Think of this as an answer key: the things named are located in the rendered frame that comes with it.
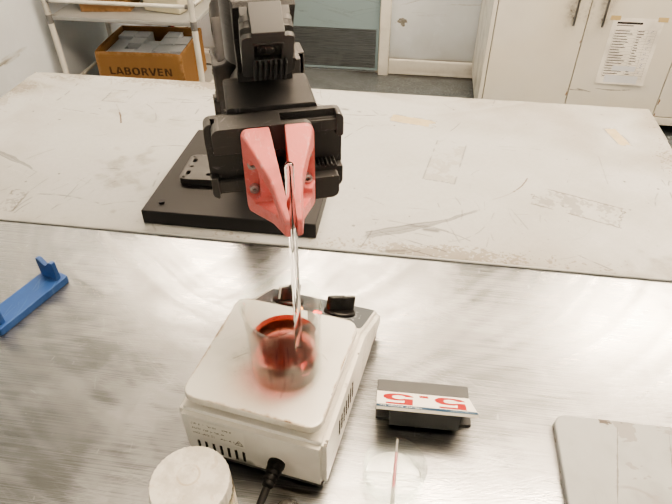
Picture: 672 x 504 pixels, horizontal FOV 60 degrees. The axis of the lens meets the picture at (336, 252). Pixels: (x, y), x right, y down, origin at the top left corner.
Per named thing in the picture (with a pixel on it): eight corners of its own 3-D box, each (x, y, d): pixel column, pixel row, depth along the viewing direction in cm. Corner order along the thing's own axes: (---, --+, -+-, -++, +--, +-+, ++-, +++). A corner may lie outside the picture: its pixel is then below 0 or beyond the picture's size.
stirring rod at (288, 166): (296, 366, 49) (283, 159, 36) (303, 365, 49) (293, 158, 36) (297, 372, 48) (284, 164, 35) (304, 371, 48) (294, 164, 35)
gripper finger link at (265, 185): (365, 176, 36) (334, 105, 43) (248, 189, 35) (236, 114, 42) (361, 258, 40) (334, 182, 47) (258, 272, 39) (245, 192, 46)
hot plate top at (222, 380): (240, 301, 57) (239, 295, 56) (359, 328, 54) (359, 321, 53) (180, 400, 48) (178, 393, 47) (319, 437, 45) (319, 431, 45)
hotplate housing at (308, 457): (270, 304, 67) (264, 251, 62) (380, 328, 65) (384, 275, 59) (176, 476, 51) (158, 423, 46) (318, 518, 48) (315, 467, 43)
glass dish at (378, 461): (377, 517, 48) (378, 504, 47) (352, 460, 52) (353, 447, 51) (436, 495, 50) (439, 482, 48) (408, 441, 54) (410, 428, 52)
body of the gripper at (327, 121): (345, 115, 42) (326, 72, 47) (202, 128, 40) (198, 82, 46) (343, 189, 46) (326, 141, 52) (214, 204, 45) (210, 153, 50)
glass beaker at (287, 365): (261, 338, 52) (253, 267, 47) (331, 349, 51) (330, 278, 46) (236, 402, 47) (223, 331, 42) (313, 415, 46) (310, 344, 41)
